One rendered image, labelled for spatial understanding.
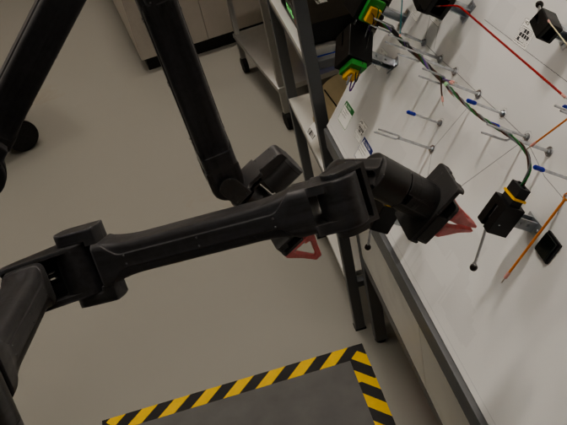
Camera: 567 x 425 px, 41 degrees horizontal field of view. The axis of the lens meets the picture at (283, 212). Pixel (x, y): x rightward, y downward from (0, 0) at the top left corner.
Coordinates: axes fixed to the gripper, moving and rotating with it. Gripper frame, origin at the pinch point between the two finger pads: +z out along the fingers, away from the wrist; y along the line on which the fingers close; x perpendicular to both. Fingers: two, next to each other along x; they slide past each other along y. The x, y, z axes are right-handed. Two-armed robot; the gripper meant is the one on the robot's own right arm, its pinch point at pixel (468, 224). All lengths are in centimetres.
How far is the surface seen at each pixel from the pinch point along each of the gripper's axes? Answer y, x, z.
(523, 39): -21.7, -41.0, 17.6
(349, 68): 9, -74, 12
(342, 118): 25, -88, 28
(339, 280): 92, -122, 94
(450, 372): 28.1, -3.4, 26.2
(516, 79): -15.8, -35.9, 18.6
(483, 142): -3.3, -33.4, 20.9
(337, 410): 101, -64, 80
